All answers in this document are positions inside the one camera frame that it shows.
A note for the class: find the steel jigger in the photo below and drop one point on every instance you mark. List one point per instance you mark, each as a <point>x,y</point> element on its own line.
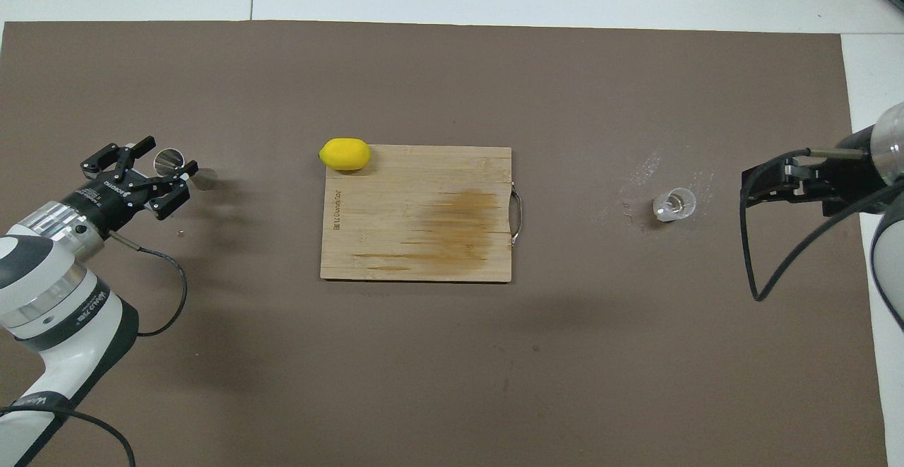
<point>169,162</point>

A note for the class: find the wooden cutting board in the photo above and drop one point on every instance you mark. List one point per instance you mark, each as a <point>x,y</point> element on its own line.
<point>395,220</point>

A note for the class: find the brown table mat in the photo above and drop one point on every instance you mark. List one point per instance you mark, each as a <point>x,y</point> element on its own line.
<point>452,368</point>

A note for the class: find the clear glass cup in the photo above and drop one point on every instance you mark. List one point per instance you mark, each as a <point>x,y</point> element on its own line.
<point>674,204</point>

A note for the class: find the yellow lemon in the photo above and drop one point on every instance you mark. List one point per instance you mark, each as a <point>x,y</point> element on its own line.
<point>345,154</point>

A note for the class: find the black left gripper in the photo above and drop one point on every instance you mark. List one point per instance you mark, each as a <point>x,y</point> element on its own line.
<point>109,198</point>

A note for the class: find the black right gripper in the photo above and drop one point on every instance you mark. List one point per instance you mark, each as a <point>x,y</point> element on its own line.
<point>844,181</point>

